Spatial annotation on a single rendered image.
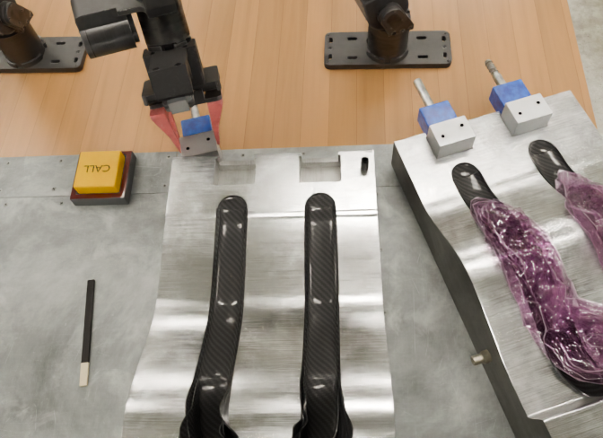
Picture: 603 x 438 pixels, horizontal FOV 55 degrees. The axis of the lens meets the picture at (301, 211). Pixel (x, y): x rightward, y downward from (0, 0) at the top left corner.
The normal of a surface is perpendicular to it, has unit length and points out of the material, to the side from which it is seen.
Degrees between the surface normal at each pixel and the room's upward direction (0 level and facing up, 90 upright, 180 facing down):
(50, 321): 0
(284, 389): 20
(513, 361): 11
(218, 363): 28
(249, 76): 0
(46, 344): 0
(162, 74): 61
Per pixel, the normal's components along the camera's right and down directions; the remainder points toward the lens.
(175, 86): 0.16, 0.51
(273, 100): -0.07, -0.47
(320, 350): -0.04, -0.83
